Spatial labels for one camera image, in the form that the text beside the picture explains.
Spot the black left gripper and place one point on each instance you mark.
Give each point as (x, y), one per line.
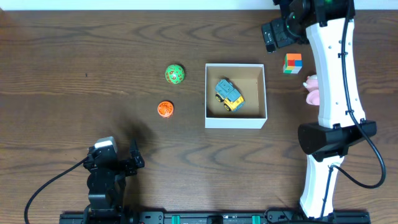
(125, 165)

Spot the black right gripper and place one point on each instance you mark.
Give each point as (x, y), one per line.
(283, 40)

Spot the colourful puzzle cube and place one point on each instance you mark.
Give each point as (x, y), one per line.
(292, 63)

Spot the pink duck toy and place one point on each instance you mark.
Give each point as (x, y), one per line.
(311, 84)

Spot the yellow grey toy truck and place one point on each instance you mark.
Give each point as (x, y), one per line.
(226, 93)

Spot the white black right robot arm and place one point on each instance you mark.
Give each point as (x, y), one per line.
(327, 26)

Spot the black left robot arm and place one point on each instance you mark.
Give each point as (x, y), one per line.
(107, 179)

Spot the white cardboard box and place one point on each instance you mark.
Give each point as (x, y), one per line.
(249, 80)

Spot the orange spiral disc toy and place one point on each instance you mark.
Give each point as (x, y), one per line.
(165, 109)

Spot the green patterned egg ball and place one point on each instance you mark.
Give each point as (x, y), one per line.
(174, 74)

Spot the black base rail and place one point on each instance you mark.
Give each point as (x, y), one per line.
(269, 216)

